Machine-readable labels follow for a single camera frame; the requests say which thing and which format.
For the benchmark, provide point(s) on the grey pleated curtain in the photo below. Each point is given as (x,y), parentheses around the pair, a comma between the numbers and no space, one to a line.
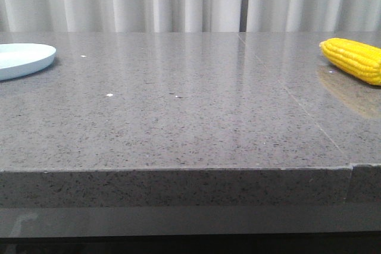
(189,15)

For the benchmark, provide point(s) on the light blue round plate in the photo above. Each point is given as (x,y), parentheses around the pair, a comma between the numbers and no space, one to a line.
(22,59)

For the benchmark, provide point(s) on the yellow toy corn cob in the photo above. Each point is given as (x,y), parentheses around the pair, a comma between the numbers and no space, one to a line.
(355,58)

